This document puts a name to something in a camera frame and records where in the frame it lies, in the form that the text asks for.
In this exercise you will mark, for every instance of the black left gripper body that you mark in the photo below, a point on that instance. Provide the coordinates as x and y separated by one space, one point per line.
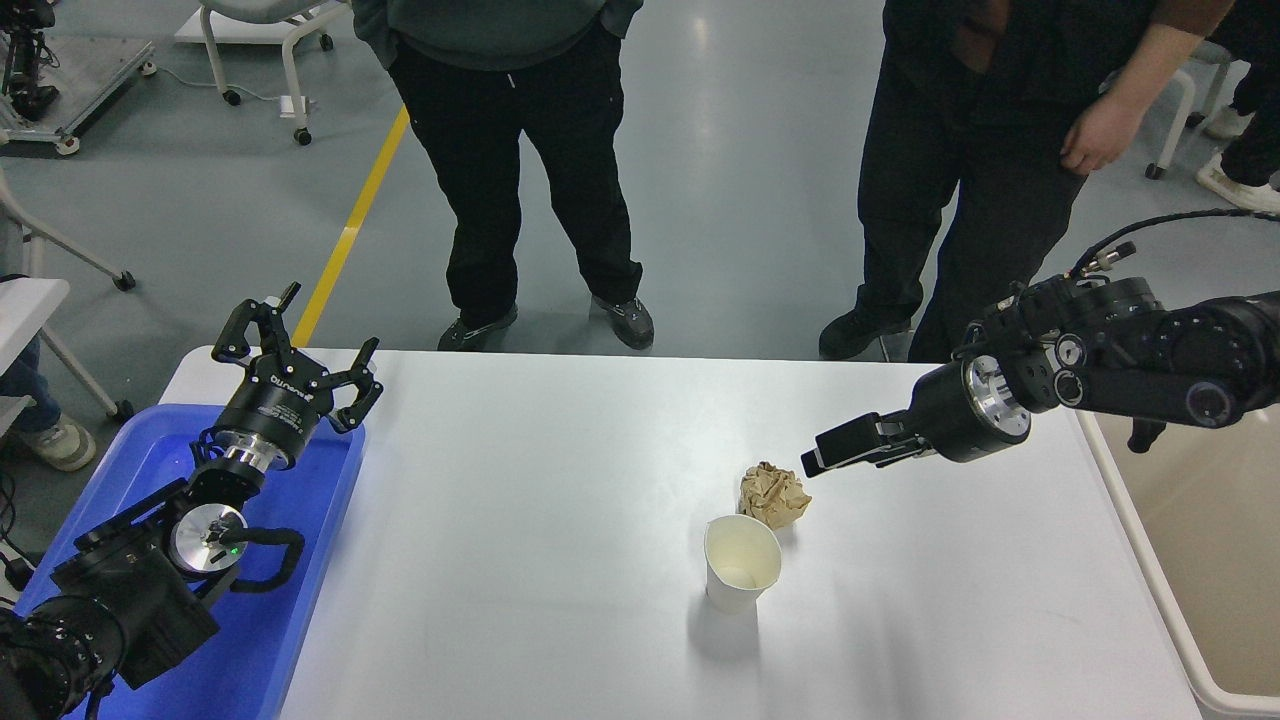
278 400

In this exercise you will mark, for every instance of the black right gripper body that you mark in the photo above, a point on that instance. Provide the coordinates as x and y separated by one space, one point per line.
945 415

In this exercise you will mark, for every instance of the white paper cup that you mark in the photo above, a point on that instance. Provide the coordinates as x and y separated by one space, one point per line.
742 560

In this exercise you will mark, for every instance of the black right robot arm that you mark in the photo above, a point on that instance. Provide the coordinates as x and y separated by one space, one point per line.
1150 380

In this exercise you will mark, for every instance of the person's left forearm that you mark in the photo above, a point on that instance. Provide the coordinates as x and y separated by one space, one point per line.
1170 60

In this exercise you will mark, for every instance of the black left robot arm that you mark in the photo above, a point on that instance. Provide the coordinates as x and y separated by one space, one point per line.
130 590

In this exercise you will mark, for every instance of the person's right forearm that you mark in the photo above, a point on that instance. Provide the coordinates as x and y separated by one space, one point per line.
980 35

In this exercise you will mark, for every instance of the person's left hand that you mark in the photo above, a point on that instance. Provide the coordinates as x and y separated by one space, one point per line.
1100 135

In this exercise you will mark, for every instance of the grey metal floor plate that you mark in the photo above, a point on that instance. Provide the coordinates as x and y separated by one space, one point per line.
897 347

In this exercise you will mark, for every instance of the crumpled tan paper ball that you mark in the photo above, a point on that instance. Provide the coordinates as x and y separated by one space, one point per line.
775 497

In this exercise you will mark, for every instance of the blue plastic tray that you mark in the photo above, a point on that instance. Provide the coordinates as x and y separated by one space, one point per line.
290 560

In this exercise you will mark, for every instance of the white floor power strip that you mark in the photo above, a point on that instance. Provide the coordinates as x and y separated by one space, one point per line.
294 106

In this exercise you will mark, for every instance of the person with badge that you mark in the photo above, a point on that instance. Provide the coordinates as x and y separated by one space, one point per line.
930 200

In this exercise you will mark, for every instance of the seated person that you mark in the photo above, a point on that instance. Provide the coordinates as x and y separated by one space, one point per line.
62 445

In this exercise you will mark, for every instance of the white chair on casters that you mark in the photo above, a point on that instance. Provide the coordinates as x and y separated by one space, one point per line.
290 45

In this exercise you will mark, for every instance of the grey metal wheeled platform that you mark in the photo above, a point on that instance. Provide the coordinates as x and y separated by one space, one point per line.
95 75

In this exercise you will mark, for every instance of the large pale plastic bin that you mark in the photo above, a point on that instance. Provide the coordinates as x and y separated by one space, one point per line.
1200 560

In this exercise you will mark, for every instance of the black machine on platform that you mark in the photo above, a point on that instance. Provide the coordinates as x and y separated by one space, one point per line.
25 60

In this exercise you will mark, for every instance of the white chair frame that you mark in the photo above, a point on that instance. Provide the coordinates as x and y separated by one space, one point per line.
1185 100

